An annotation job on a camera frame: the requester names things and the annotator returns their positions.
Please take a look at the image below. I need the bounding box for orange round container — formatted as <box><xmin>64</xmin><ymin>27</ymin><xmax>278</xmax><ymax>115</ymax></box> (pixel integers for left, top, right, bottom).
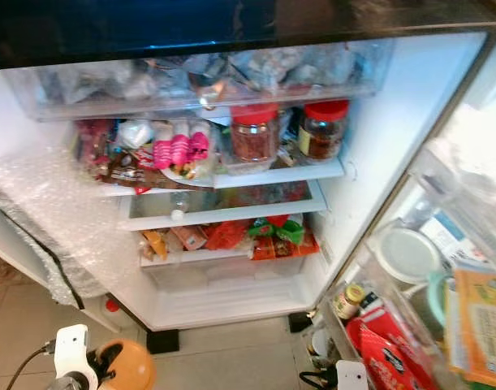
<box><xmin>95</xmin><ymin>339</ymin><xmax>157</xmax><ymax>390</ymax></box>

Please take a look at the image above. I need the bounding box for black fridge foot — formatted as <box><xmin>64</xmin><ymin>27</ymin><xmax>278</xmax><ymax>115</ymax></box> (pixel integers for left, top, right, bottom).
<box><xmin>288</xmin><ymin>313</ymin><xmax>313</xmax><ymax>334</ymax></box>
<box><xmin>146</xmin><ymin>329</ymin><xmax>179</xmax><ymax>354</ymax></box>

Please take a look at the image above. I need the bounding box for clear plastic fridge drawer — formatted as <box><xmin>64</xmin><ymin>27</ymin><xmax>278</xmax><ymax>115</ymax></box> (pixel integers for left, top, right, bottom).
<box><xmin>0</xmin><ymin>41</ymin><xmax>395</xmax><ymax>123</ymax></box>

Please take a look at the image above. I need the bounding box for white open fridge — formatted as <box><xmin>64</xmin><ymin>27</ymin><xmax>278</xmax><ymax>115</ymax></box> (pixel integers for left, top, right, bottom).
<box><xmin>0</xmin><ymin>32</ymin><xmax>488</xmax><ymax>334</ymax></box>

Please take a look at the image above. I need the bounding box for white fridge door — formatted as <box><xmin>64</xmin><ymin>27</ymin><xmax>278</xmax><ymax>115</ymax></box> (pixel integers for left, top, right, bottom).
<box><xmin>313</xmin><ymin>37</ymin><xmax>496</xmax><ymax>390</ymax></box>

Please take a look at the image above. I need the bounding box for small orange snack pack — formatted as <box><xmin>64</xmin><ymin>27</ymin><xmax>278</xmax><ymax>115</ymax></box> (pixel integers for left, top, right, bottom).
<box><xmin>142</xmin><ymin>230</ymin><xmax>167</xmax><ymax>261</ymax></box>

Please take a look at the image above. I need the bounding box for white crisper drawer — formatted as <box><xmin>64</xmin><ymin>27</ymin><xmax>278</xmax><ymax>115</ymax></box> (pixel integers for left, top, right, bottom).
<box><xmin>142</xmin><ymin>258</ymin><xmax>317</xmax><ymax>295</ymax></box>

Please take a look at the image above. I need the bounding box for tan snack pack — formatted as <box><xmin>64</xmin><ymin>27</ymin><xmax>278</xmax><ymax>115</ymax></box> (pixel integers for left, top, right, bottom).
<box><xmin>168</xmin><ymin>225</ymin><xmax>206</xmax><ymax>251</ymax></box>

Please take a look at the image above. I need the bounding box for clear bubble wrap sheet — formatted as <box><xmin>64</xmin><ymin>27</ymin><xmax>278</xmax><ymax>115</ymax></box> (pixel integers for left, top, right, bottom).
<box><xmin>0</xmin><ymin>146</ymin><xmax>143</xmax><ymax>310</ymax></box>

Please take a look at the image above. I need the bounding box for white capped bottle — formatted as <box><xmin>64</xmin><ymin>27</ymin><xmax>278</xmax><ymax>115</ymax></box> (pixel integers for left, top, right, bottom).
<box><xmin>168</xmin><ymin>195</ymin><xmax>188</xmax><ymax>222</ymax></box>

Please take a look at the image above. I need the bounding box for red orange snack pack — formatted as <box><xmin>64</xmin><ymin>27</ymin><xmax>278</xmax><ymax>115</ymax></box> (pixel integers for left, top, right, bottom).
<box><xmin>203</xmin><ymin>219</ymin><xmax>252</xmax><ymax>251</ymax></box>

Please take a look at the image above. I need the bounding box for brown snack pack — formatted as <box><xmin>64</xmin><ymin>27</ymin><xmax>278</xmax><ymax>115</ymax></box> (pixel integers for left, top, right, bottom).
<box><xmin>97</xmin><ymin>153</ymin><xmax>159</xmax><ymax>194</ymax></box>

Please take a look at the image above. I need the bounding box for white plate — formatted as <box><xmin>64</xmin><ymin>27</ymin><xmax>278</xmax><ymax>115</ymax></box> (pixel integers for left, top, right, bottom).
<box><xmin>158</xmin><ymin>162</ymin><xmax>220</xmax><ymax>188</ymax></box>

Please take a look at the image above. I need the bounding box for small white cup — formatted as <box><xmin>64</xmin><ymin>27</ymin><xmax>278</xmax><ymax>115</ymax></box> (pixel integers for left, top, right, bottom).
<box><xmin>308</xmin><ymin>327</ymin><xmax>334</xmax><ymax>358</ymax></box>

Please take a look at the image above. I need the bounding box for wide orange snack pack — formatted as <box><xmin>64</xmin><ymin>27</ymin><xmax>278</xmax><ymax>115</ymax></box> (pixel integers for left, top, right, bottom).
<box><xmin>249</xmin><ymin>234</ymin><xmax>320</xmax><ymax>261</ymax></box>

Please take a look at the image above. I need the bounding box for green snack pack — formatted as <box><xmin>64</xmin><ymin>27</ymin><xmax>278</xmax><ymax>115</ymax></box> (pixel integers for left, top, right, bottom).
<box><xmin>248</xmin><ymin>215</ymin><xmax>305</xmax><ymax>245</ymax></box>

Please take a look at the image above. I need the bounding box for pink snack packet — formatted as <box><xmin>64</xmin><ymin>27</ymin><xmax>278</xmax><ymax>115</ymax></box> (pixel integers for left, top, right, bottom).
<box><xmin>153</xmin><ymin>123</ymin><xmax>173</xmax><ymax>171</ymax></box>
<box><xmin>188</xmin><ymin>120</ymin><xmax>211</xmax><ymax>163</ymax></box>
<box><xmin>170</xmin><ymin>122</ymin><xmax>191</xmax><ymax>168</ymax></box>

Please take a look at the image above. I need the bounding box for dark red food pack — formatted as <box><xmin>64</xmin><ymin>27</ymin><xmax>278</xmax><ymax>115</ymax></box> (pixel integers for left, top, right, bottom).
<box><xmin>75</xmin><ymin>119</ymin><xmax>119</xmax><ymax>163</ymax></box>

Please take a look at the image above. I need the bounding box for white plastic bag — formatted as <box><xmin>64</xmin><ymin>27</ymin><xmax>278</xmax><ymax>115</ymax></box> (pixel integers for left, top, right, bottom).
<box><xmin>118</xmin><ymin>120</ymin><xmax>157</xmax><ymax>151</ymax></box>

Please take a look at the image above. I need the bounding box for clear plastic food box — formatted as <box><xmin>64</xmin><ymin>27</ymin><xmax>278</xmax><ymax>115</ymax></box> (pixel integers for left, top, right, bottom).
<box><xmin>219</xmin><ymin>150</ymin><xmax>285</xmax><ymax>176</ymax></box>

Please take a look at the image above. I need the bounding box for yellow lid glass jar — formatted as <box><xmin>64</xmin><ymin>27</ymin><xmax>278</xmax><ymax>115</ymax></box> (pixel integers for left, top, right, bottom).
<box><xmin>331</xmin><ymin>283</ymin><xmax>366</xmax><ymax>322</ymax></box>

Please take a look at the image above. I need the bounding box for red lid clear jar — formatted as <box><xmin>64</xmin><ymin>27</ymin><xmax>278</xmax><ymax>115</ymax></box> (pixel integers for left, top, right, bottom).
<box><xmin>296</xmin><ymin>99</ymin><xmax>350</xmax><ymax>161</ymax></box>
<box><xmin>227</xmin><ymin>103</ymin><xmax>281</xmax><ymax>167</ymax></box>

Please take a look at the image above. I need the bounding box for red drink carton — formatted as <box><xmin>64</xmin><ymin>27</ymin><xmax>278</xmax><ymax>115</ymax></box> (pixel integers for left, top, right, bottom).
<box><xmin>345</xmin><ymin>297</ymin><xmax>439</xmax><ymax>390</ymax></box>

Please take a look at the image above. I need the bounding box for white round lid container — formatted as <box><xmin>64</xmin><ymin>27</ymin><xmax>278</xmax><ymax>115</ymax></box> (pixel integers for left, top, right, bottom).
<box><xmin>369</xmin><ymin>226</ymin><xmax>443</xmax><ymax>285</ymax></box>

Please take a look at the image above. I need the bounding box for teal mug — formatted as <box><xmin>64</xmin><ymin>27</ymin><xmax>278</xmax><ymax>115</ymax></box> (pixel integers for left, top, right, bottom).
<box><xmin>426</xmin><ymin>268</ymin><xmax>455</xmax><ymax>326</ymax></box>

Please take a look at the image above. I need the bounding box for dark glossy freezer door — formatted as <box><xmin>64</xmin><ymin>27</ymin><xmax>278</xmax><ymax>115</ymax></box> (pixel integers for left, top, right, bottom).
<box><xmin>0</xmin><ymin>0</ymin><xmax>496</xmax><ymax>70</ymax></box>

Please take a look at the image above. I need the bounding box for blue white carton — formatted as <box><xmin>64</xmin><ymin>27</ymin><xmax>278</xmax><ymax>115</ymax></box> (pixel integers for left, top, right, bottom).
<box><xmin>418</xmin><ymin>211</ymin><xmax>484</xmax><ymax>269</ymax></box>

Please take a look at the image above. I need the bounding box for yellow printed box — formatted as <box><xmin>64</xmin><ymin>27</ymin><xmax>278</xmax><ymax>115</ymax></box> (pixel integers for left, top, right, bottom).
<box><xmin>442</xmin><ymin>266</ymin><xmax>496</xmax><ymax>389</ymax></box>

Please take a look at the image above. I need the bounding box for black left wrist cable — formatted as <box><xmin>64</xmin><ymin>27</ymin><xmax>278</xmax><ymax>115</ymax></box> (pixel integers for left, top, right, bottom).
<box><xmin>6</xmin><ymin>341</ymin><xmax>58</xmax><ymax>390</ymax></box>

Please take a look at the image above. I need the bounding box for black fridge cable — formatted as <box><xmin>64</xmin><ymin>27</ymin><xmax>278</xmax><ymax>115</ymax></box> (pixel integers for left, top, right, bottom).
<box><xmin>11</xmin><ymin>213</ymin><xmax>86</xmax><ymax>310</ymax></box>

